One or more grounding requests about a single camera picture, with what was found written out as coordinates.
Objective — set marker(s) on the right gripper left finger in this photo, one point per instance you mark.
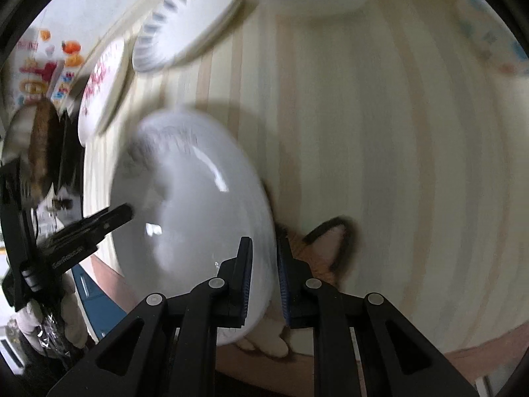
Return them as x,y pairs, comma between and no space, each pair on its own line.
236,273

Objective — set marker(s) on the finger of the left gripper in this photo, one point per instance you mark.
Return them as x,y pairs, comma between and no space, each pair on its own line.
107,220

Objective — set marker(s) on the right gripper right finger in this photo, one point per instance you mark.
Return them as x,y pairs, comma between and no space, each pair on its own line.
293,275

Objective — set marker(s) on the white plate grey flower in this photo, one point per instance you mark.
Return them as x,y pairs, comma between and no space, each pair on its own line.
194,195

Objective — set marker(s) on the white plate pink rose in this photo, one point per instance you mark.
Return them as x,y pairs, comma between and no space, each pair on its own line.
103,89

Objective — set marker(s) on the white plate black leaf rim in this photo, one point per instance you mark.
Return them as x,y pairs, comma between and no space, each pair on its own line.
178,30

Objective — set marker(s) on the white bowl red pattern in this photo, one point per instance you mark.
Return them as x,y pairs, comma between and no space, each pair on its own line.
490,36

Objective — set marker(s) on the steel wok with lid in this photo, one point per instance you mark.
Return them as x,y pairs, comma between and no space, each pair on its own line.
46,143

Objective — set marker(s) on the striped table mat with cat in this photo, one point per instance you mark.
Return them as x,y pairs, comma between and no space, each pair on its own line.
389,117

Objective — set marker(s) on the colourful wall stickers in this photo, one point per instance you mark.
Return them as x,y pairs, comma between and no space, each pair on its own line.
45,66

